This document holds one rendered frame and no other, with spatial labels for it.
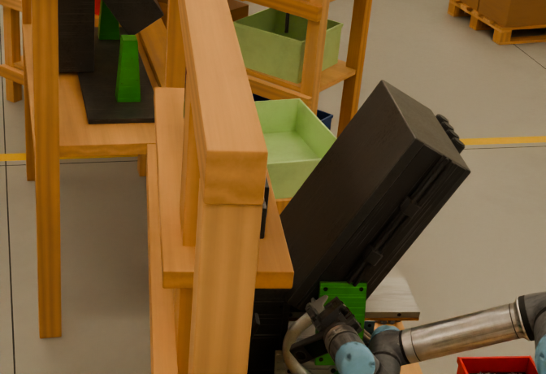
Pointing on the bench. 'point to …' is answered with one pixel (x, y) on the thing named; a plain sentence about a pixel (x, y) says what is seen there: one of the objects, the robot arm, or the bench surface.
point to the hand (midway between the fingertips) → (314, 313)
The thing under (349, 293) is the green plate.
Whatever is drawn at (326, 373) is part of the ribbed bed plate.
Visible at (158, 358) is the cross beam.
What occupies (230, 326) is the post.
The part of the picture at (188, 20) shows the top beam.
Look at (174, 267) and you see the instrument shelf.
